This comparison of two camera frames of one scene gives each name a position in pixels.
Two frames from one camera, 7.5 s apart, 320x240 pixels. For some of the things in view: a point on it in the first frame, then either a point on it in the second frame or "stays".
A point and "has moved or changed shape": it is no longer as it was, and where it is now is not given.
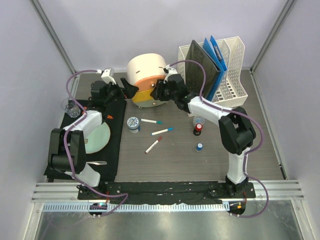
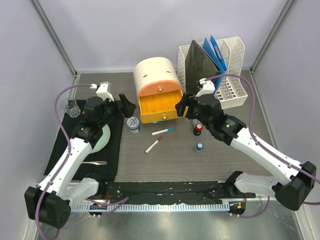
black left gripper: x=129 y=90 -> x=126 y=111
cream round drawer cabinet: x=144 y=70 has moved or changed shape
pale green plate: x=98 y=139 stays
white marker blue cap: x=168 y=129 stays
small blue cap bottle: x=199 y=147 stays
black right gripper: x=157 y=93 -> x=185 y=101
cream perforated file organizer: x=232 y=89 stays
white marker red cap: x=159 y=139 stays
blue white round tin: x=133 y=125 stays
